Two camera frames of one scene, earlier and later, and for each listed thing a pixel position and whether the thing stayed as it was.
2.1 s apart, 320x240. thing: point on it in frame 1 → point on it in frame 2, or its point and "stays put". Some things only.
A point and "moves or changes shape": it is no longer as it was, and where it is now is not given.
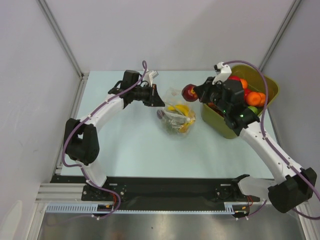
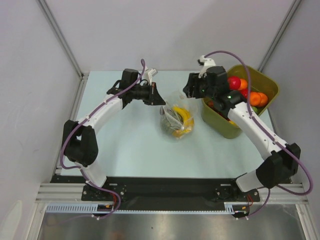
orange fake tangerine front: [253, 99] stays put
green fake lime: [253, 109] stays put
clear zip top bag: [177, 118] moves or changes shape
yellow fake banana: [184, 108] → [184, 113]
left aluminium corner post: [68, 47] stays put
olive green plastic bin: [216, 124] stays put
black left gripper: [152, 95] stays put
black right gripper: [205, 90] → [194, 86]
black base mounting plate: [163, 193] stays put
